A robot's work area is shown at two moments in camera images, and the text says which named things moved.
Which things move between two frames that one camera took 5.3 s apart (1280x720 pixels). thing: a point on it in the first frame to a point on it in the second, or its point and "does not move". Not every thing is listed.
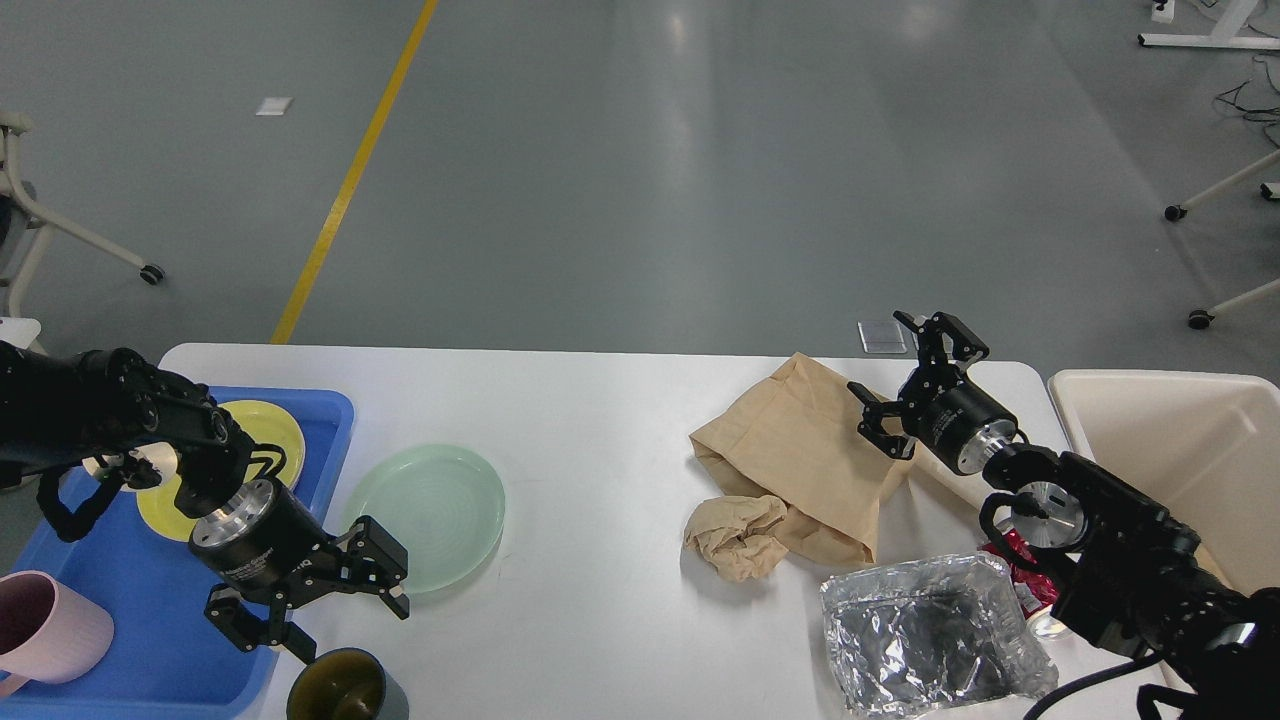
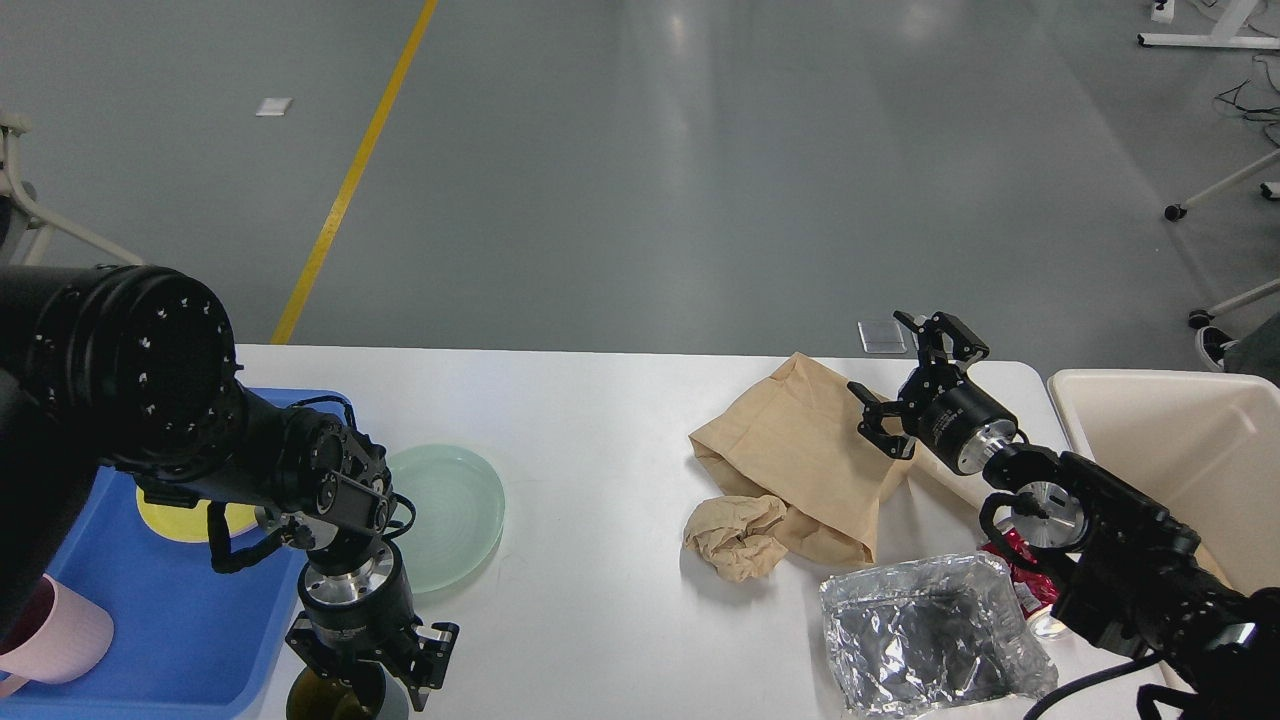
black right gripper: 945,412 does not move
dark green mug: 338,684 does not move
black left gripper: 263,540 to 358,602
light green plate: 442,504 does not move
